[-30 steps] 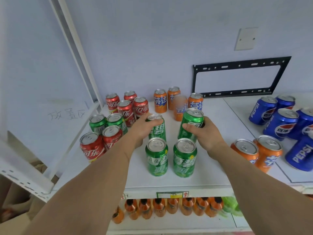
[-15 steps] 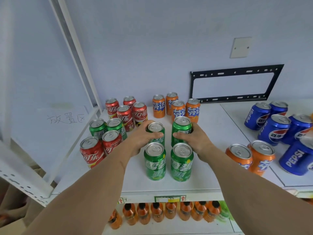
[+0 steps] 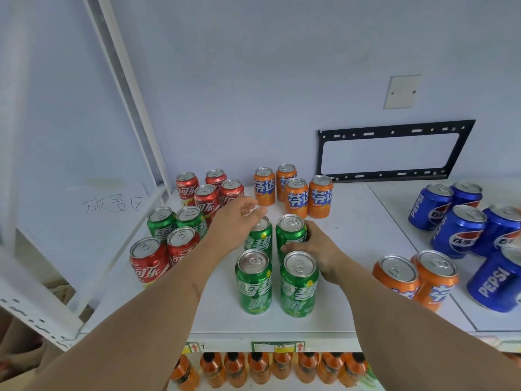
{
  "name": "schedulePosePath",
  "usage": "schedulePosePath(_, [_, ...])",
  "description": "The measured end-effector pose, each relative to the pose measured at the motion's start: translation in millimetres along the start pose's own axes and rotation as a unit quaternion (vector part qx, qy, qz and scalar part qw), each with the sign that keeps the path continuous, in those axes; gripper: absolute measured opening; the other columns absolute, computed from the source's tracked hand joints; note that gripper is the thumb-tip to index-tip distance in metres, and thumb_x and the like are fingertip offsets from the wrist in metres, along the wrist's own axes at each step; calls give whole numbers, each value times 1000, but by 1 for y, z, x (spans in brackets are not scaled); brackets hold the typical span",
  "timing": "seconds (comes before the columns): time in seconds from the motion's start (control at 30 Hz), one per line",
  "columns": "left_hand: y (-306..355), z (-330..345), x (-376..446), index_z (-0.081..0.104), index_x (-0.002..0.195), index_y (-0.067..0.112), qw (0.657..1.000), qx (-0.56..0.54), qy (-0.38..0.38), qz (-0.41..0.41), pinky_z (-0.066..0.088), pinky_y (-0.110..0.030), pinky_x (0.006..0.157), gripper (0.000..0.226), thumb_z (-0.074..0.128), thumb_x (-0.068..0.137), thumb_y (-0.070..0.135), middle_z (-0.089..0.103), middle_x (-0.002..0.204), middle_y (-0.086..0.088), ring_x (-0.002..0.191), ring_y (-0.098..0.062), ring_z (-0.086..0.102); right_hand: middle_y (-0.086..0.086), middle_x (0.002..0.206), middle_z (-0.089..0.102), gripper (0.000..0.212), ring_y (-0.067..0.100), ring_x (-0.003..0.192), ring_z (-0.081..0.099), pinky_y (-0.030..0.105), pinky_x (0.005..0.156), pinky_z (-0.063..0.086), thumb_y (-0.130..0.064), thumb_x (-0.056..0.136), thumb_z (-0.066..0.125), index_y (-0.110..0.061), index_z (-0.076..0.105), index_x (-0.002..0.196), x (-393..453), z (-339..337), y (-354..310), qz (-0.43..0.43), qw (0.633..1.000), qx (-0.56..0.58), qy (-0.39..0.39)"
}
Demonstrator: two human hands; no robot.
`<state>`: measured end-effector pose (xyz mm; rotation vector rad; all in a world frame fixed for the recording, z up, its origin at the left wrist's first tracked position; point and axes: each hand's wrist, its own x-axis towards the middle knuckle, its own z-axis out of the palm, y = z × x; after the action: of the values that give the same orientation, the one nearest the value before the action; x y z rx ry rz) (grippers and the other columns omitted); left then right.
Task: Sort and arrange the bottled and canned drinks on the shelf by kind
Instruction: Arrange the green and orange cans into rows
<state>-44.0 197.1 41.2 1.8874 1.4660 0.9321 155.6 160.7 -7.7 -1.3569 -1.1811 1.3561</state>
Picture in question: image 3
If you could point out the person's right thumb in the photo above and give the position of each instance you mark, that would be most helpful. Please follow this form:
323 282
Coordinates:
296 247

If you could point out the blue soda can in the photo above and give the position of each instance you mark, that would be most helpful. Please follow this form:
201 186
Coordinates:
458 234
501 234
467 195
494 280
428 208

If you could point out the person's right hand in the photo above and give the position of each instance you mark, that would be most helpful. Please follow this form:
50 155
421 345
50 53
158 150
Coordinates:
323 256

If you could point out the row of orange drink bottles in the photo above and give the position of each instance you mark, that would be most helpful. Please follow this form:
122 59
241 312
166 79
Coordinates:
260 368

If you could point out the black metal mounting bracket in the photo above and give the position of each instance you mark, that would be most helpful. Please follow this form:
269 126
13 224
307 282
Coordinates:
390 131

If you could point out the green soda can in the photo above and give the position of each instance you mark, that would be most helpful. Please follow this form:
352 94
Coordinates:
190 220
253 285
299 288
160 226
259 242
290 231

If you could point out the orange soda can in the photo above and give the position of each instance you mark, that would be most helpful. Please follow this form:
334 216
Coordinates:
320 198
394 276
265 188
296 199
285 179
434 280

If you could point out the red soda can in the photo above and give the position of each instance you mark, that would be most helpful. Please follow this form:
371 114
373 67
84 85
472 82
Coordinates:
216 178
180 245
187 192
206 203
232 193
148 265

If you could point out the white metal shelf upright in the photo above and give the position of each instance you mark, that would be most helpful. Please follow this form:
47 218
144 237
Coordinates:
124 77

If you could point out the white wall cover plate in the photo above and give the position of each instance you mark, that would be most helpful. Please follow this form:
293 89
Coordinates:
402 92

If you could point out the yellow shelf price label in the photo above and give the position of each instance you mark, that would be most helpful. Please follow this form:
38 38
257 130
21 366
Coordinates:
195 348

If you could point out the person's left forearm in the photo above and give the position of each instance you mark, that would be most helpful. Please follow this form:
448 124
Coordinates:
142 317

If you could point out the white perforated shelf rail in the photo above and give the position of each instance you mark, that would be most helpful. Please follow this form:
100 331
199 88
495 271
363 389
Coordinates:
36 309

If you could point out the white panel with handwriting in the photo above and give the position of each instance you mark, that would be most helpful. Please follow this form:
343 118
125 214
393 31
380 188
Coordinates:
81 138

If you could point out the green shelf price label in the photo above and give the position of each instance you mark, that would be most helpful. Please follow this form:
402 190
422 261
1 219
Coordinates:
276 346

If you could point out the person's left hand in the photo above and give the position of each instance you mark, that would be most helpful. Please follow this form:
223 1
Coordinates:
228 230

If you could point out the person's left thumb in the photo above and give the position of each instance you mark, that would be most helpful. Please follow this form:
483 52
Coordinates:
257 215

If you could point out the person's right forearm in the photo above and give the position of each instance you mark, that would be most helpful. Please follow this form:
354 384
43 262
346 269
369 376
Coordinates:
407 333

